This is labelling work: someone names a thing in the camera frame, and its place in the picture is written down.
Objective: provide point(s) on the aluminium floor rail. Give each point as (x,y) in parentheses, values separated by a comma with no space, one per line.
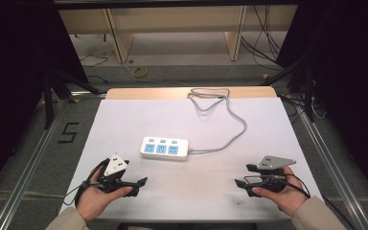
(332,166)
(28,166)

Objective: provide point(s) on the person's right hand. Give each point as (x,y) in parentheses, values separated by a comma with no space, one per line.
(284,198)

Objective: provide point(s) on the black tripod stand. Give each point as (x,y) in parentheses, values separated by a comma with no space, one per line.
(307,92)
(48,102)

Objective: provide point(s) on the person's left hand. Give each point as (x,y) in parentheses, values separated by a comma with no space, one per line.
(97,199)

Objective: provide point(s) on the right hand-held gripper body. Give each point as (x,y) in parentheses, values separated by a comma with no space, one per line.
(270,177)

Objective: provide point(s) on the white power strip blue sockets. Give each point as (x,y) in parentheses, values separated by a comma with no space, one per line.
(164,149)

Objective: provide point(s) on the wooden table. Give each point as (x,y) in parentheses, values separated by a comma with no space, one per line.
(147,93)

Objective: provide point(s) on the black curtain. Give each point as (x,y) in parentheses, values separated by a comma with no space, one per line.
(9,80)
(351,80)

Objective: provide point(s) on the yellow tape roll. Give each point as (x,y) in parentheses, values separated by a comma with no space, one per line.
(140,73)

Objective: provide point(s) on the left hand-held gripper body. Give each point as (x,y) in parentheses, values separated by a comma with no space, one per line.
(110,180)

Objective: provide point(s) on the white table mat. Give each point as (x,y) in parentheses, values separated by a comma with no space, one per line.
(185,188)

